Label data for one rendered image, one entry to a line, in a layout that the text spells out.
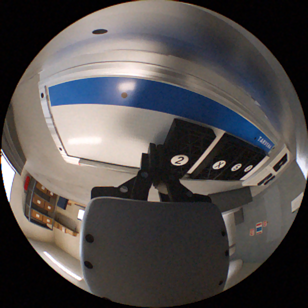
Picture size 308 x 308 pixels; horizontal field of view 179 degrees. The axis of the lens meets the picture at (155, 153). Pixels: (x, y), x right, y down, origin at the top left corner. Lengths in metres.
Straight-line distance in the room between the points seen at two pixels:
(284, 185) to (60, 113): 2.54
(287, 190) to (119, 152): 2.45
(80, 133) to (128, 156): 0.08
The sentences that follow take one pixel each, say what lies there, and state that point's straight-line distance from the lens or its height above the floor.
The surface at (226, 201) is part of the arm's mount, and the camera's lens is 0.48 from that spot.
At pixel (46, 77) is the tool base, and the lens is 0.16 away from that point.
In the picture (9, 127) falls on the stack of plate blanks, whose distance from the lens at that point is 0.47.
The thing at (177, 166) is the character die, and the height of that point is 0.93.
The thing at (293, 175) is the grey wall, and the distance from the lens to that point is 2.36.
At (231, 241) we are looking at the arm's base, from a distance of 0.57.
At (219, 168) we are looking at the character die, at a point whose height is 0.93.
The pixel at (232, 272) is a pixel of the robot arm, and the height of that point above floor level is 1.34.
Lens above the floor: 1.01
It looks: 40 degrees down
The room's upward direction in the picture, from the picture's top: 179 degrees counter-clockwise
